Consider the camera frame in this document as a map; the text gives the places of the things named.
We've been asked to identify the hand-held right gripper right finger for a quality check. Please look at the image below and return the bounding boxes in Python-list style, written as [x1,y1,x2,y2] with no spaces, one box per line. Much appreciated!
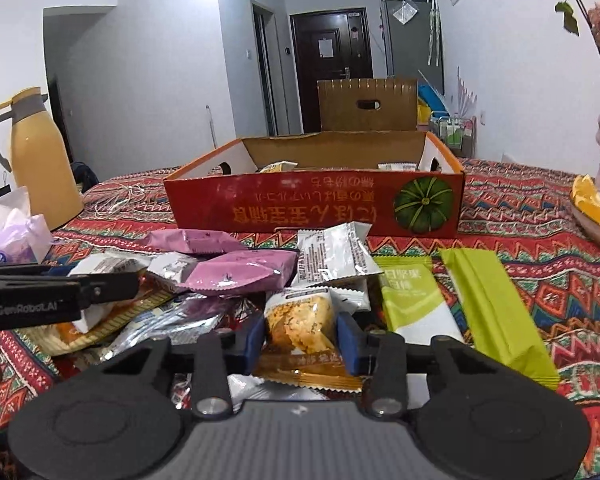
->
[336,311,513,420]

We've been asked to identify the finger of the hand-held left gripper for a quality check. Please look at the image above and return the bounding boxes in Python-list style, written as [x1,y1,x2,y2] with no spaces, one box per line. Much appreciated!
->
[77,272,141,312]

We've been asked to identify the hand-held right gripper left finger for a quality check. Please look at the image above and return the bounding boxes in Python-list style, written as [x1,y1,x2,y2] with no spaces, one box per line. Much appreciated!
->
[87,311,267,421]

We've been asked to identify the orange cookie snack packet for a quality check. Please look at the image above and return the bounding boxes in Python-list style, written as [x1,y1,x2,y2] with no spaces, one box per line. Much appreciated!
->
[252,287,363,393]
[40,285,176,358]

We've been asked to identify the small white snack packet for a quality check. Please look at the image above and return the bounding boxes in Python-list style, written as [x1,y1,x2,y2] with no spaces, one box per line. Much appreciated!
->
[330,280,372,313]

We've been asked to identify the red cardboard box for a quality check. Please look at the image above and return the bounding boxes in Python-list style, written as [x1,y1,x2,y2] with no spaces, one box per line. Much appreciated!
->
[162,77,467,239]

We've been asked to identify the purple tissue pack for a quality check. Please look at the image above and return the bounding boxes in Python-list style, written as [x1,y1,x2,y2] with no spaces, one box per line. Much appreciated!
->
[0,186,54,266]

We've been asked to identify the pink snack packet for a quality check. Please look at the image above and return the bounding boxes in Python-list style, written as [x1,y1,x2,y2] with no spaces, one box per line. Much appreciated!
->
[145,229,248,257]
[185,250,299,295]

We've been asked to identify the silver blue foil snack packet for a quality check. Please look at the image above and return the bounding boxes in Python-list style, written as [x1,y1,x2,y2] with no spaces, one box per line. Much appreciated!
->
[100,295,266,362]

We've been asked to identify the green wet wipes pack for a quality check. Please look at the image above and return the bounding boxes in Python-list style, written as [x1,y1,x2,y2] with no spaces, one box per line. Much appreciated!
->
[372,256,466,346]

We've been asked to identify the silver white printed snack packet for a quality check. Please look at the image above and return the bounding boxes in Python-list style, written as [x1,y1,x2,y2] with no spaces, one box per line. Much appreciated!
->
[296,224,383,289]

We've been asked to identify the dark chair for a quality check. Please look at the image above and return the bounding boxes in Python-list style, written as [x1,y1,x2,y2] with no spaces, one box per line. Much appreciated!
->
[71,161,100,194]

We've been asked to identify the yellow thermos jug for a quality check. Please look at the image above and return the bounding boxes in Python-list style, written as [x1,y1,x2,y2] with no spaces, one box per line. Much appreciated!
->
[0,87,86,232]

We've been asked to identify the plain green snack bar packet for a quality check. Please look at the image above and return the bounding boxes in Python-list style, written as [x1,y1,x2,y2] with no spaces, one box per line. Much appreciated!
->
[439,247,561,392]

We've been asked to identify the colourful patterned tablecloth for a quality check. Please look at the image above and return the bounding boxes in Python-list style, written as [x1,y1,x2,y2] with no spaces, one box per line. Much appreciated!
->
[0,157,600,480]

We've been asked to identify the storage cart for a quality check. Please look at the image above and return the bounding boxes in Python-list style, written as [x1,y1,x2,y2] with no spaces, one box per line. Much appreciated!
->
[427,112,477,159]

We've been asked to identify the dark entrance door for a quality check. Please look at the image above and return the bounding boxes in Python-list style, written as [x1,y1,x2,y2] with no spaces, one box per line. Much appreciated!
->
[290,8,373,133]

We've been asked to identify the blue yellow folders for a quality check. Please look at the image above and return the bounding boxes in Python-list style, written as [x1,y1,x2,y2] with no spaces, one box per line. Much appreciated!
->
[417,70,451,124]

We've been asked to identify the brown plate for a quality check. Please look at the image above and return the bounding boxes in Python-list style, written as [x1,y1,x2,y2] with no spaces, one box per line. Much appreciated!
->
[570,195,600,254]

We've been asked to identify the grey fridge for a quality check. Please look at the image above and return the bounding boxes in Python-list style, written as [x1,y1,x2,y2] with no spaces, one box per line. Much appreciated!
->
[380,0,445,96]

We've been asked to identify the clear folded umbrella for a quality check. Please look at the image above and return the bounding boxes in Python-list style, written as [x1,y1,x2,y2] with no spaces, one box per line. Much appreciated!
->
[426,0,441,67]

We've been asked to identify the clear plastic bag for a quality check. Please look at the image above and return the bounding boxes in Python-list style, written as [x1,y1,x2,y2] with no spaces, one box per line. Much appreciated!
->
[392,0,419,26]

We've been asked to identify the white earphone cable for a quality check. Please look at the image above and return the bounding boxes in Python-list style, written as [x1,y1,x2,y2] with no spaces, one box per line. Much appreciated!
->
[87,182,154,221]

